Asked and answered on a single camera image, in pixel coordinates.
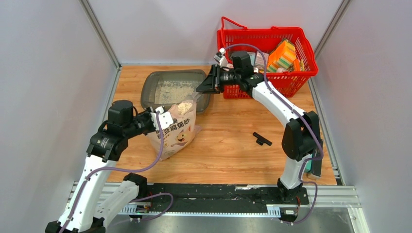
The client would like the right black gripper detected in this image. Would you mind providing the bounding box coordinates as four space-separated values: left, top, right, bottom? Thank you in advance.
197 64 241 94

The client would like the pink cat litter bag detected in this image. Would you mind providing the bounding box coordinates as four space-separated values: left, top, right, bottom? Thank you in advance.
147 100 201 160

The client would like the black bag clip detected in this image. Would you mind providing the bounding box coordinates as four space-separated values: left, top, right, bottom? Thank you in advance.
252 132 272 146

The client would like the clear plastic scoop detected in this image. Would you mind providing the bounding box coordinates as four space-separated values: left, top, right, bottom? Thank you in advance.
191 92 202 102

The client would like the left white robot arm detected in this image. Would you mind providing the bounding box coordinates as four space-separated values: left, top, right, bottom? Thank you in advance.
45 100 173 233

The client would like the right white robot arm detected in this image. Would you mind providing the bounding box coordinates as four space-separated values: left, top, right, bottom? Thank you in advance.
196 49 322 203

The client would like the grey litter box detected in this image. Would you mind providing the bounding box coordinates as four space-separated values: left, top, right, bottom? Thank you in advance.
140 69 206 110

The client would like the grey small box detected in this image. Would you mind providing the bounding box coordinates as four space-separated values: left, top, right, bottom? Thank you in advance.
254 51 269 70

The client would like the orange sponge pack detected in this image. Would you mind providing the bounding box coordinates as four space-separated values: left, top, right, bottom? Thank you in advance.
267 39 303 72

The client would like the red plastic basket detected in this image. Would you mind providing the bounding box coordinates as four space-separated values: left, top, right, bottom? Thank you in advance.
217 17 318 98

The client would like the teal black brush block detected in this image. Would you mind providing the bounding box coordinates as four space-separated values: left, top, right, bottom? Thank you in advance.
307 160 322 180

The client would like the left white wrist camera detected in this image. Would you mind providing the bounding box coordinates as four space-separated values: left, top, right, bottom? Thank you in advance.
151 106 173 131

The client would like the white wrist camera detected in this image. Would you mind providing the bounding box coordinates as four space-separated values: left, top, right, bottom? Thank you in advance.
151 106 173 131
214 48 229 67

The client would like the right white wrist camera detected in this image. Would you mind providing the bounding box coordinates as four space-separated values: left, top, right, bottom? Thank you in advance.
214 48 229 67

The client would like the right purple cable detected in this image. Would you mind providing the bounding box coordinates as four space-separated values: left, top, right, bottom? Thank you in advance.
223 43 324 225

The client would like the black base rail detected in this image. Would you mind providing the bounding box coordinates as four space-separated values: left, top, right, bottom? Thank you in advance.
137 183 309 214

